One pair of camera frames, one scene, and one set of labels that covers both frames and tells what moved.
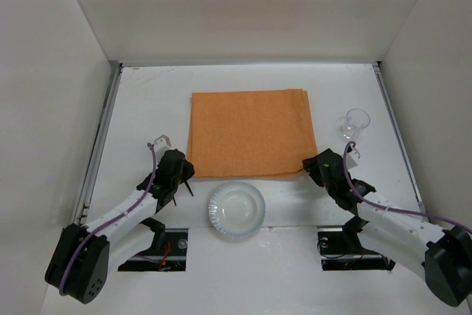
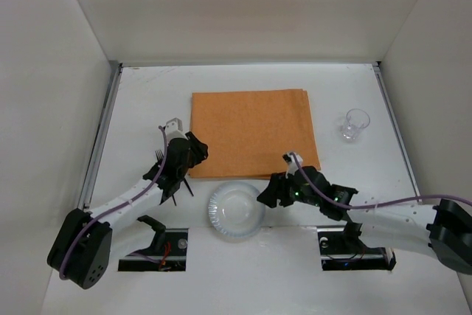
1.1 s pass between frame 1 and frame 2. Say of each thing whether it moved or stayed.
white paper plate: stayed
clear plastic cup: stayed
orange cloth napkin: stayed
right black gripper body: moved
